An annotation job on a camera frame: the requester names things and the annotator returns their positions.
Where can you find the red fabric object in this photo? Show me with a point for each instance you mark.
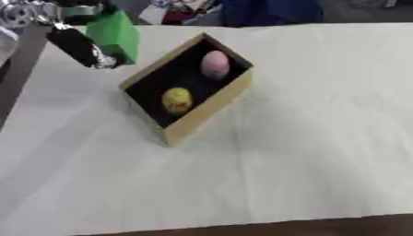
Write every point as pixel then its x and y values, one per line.
pixel 180 14

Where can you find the yellow toy egg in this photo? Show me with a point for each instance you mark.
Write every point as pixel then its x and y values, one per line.
pixel 177 100

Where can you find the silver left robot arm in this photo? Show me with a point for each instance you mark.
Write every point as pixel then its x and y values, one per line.
pixel 19 14

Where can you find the blue fabric object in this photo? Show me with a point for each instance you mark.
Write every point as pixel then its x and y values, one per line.
pixel 269 12

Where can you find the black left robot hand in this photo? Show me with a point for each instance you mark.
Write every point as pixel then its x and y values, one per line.
pixel 75 44

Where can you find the pink toy egg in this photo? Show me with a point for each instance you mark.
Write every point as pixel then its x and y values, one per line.
pixel 215 65

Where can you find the tan box with black inside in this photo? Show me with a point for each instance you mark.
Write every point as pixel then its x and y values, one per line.
pixel 204 115

